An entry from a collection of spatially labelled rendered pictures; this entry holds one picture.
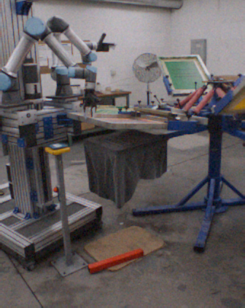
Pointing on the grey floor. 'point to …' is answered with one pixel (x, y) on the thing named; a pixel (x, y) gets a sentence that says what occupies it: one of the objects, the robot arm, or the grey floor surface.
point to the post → (64, 220)
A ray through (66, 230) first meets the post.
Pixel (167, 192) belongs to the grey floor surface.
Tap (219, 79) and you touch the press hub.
